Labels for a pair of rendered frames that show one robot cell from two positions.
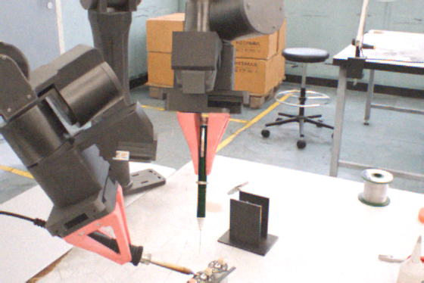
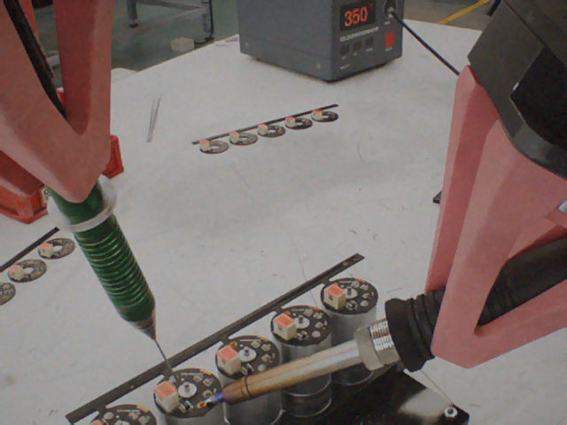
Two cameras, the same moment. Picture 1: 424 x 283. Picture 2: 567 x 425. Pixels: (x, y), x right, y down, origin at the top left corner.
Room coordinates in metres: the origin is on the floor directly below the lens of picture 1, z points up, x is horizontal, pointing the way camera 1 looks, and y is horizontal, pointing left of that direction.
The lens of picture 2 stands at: (0.61, 0.08, 0.99)
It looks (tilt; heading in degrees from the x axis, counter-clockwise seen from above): 30 degrees down; 192
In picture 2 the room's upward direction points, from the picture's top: 3 degrees counter-clockwise
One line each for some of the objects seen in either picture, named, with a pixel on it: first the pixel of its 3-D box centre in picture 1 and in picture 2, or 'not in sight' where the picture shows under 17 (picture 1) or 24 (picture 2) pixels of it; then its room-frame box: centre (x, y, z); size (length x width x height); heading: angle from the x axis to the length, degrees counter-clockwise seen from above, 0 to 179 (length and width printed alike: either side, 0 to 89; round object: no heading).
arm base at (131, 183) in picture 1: (113, 172); not in sight; (0.79, 0.19, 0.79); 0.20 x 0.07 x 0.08; 126
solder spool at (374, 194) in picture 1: (375, 187); not in sight; (0.75, -0.31, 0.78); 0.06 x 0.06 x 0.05
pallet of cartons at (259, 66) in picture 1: (217, 55); not in sight; (4.38, -0.05, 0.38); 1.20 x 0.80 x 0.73; 69
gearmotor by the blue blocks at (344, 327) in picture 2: not in sight; (348, 338); (0.38, 0.06, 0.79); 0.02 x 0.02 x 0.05
